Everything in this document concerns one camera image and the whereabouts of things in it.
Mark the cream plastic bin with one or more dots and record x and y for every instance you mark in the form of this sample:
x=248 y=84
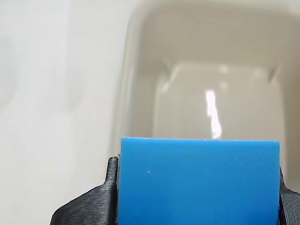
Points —
x=211 y=47

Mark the blue cube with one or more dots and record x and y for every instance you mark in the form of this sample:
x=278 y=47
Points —
x=199 y=182

